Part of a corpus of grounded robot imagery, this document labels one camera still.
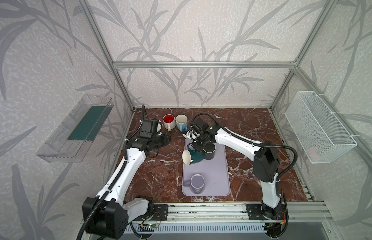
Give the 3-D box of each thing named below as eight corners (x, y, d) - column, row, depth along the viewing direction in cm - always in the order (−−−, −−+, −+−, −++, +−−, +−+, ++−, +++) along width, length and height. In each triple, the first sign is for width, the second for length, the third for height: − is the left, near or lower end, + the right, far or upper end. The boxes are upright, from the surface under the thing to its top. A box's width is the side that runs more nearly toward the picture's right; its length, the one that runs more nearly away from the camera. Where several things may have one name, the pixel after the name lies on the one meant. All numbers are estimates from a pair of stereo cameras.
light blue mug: (174, 131, 109) (172, 122, 100) (179, 122, 114) (177, 112, 106) (183, 134, 107) (183, 125, 99) (188, 124, 113) (187, 115, 105)
